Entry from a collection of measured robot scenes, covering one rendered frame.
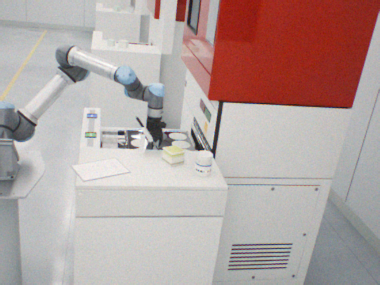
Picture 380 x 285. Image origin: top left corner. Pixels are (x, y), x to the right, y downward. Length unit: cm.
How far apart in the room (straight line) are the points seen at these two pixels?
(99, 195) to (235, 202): 82
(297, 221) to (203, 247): 72
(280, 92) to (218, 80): 31
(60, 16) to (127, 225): 853
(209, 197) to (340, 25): 98
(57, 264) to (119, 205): 116
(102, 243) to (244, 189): 80
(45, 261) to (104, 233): 109
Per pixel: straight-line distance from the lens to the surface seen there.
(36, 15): 1018
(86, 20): 1009
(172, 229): 187
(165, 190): 176
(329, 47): 214
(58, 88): 224
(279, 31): 202
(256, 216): 238
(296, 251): 263
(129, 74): 191
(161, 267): 199
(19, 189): 201
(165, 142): 230
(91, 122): 235
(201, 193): 180
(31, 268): 286
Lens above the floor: 183
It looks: 24 degrees down
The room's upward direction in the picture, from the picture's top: 7 degrees clockwise
